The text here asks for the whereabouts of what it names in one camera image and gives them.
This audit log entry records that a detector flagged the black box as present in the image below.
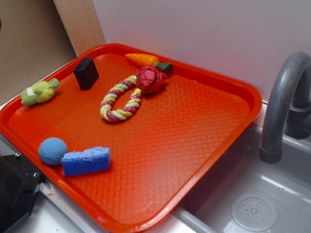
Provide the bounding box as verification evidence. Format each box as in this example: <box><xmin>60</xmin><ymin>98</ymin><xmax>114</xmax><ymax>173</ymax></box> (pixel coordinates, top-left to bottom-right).
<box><xmin>73</xmin><ymin>57</ymin><xmax>99</xmax><ymax>90</ymax></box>

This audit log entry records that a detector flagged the orange plastic tray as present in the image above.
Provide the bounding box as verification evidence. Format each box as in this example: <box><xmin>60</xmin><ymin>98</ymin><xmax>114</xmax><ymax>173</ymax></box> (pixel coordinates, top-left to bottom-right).
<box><xmin>0</xmin><ymin>44</ymin><xmax>262</xmax><ymax>233</ymax></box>

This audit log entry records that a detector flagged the red fabric ball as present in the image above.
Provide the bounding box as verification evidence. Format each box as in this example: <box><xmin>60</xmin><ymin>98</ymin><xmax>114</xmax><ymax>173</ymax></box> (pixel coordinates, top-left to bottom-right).
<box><xmin>135</xmin><ymin>66</ymin><xmax>168</xmax><ymax>94</ymax></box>

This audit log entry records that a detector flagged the orange toy carrot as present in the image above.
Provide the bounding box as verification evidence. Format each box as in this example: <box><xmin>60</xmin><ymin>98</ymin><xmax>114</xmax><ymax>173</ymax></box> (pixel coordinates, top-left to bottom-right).
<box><xmin>125</xmin><ymin>53</ymin><xmax>173</xmax><ymax>73</ymax></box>

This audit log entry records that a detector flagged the blue sponge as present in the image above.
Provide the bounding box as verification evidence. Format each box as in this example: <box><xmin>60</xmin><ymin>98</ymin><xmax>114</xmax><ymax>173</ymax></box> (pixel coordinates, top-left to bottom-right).
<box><xmin>61</xmin><ymin>147</ymin><xmax>110</xmax><ymax>176</ymax></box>

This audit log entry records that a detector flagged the blue textured ball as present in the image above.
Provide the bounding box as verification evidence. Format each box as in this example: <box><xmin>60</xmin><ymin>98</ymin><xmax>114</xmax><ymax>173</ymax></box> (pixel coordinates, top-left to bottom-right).
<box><xmin>38</xmin><ymin>137</ymin><xmax>68</xmax><ymax>166</ymax></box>

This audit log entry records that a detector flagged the green plush toy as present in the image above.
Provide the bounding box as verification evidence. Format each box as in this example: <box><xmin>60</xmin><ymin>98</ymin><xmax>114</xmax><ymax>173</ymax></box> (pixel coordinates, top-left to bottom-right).
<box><xmin>20</xmin><ymin>78</ymin><xmax>60</xmax><ymax>106</ymax></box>

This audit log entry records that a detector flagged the grey plastic sink basin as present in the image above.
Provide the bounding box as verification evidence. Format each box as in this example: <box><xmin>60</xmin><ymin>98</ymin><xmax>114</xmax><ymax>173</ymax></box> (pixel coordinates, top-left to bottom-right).
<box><xmin>173</xmin><ymin>124</ymin><xmax>311</xmax><ymax>233</ymax></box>

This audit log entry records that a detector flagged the wooden board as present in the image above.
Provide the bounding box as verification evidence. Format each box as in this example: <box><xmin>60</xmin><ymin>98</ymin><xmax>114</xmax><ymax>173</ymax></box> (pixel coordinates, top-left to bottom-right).
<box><xmin>54</xmin><ymin>0</ymin><xmax>106</xmax><ymax>56</ymax></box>

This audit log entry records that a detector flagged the grey sink faucet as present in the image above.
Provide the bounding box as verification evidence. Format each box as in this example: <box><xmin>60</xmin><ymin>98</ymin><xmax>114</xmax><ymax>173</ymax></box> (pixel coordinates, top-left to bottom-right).
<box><xmin>259</xmin><ymin>51</ymin><xmax>311</xmax><ymax>163</ymax></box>

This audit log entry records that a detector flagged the braided rope ring toy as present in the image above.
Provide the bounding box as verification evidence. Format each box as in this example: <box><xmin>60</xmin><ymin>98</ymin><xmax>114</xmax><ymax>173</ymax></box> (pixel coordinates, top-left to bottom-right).
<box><xmin>100</xmin><ymin>75</ymin><xmax>142</xmax><ymax>122</ymax></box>

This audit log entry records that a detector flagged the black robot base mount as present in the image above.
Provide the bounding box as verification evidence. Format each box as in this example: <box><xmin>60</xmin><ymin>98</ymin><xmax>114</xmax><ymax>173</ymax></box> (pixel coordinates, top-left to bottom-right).
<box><xmin>0</xmin><ymin>152</ymin><xmax>43</xmax><ymax>233</ymax></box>

